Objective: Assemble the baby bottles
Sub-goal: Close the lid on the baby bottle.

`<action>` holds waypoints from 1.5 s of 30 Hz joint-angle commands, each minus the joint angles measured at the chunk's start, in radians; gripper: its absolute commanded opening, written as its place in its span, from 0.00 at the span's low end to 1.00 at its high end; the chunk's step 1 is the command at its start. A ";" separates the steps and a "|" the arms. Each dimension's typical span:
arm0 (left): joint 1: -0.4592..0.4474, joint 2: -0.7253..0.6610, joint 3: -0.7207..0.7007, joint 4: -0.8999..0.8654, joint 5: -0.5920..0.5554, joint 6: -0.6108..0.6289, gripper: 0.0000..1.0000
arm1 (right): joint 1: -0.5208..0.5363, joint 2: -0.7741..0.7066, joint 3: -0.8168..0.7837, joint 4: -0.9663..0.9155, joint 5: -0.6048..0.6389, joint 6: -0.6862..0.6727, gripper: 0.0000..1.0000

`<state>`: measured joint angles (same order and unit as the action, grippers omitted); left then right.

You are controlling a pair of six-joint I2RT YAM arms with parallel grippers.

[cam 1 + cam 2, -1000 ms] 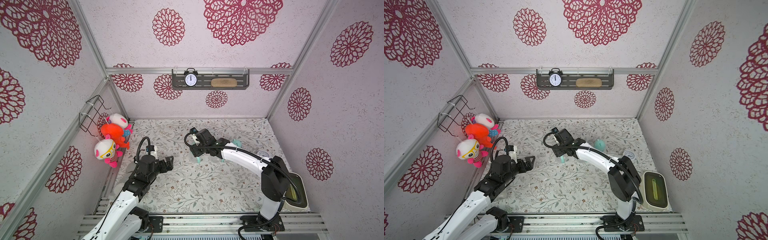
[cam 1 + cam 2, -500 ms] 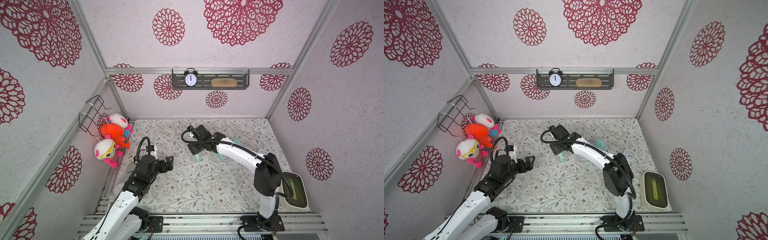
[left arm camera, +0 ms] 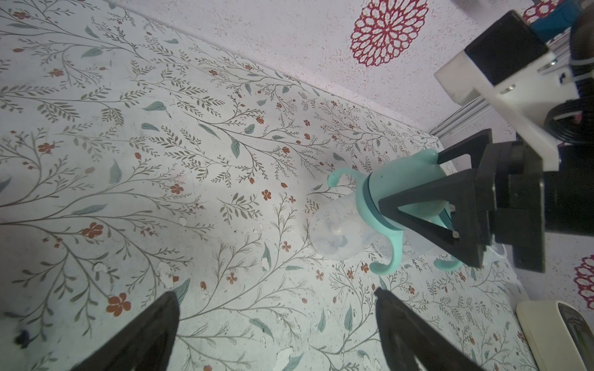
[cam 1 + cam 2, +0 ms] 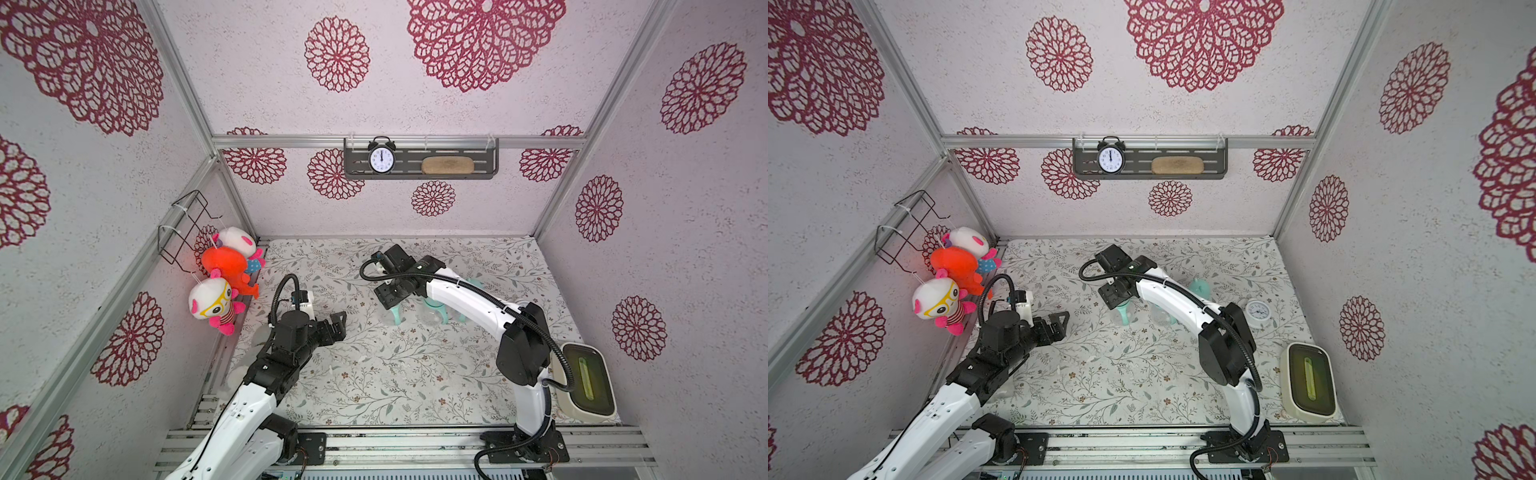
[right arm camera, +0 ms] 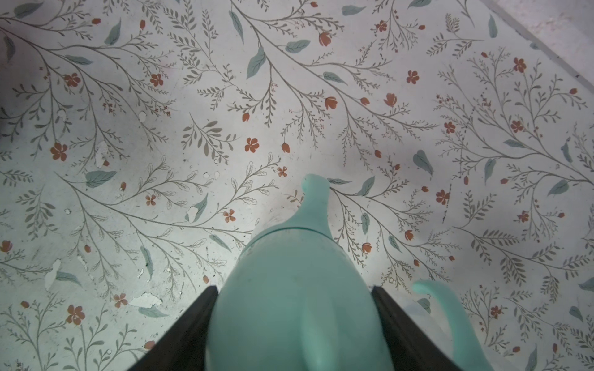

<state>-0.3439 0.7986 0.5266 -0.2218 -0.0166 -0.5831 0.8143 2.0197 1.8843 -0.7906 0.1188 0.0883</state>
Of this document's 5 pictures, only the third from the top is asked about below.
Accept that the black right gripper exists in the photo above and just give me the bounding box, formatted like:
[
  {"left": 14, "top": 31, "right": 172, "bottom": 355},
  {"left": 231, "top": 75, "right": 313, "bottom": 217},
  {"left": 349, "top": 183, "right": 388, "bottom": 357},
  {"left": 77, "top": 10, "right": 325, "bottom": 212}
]
[{"left": 379, "top": 129, "right": 593, "bottom": 273}]

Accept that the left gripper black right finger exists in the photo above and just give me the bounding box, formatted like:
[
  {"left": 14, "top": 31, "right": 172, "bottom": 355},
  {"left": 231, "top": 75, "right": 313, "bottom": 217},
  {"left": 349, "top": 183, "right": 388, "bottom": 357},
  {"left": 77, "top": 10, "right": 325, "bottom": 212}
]
[{"left": 374, "top": 288, "right": 481, "bottom": 370}]

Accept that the white sterilizer box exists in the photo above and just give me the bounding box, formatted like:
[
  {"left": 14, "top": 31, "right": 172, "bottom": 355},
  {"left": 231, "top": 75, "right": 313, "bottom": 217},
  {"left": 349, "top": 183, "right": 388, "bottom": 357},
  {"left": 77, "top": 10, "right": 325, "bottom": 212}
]
[{"left": 516, "top": 301, "right": 593, "bottom": 371}]

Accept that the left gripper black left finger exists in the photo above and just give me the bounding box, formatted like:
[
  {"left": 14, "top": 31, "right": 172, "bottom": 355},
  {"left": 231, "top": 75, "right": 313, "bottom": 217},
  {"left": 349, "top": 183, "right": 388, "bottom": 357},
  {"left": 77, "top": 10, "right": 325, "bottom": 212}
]
[{"left": 73, "top": 292, "right": 180, "bottom": 370}]

